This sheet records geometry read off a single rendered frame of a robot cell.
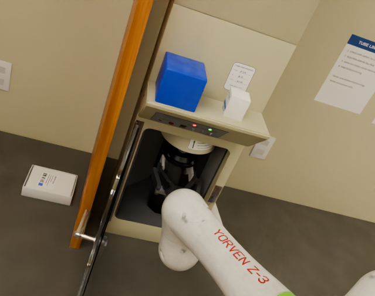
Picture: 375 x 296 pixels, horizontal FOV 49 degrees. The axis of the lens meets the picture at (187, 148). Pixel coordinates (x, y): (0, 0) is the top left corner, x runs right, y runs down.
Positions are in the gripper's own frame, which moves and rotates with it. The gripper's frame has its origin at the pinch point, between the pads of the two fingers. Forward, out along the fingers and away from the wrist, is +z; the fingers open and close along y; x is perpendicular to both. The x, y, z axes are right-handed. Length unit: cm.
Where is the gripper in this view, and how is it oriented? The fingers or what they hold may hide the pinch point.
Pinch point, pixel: (176, 165)
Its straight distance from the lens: 134.4
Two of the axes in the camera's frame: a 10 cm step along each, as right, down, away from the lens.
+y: -9.4, -2.5, -2.3
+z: -0.5, -5.8, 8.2
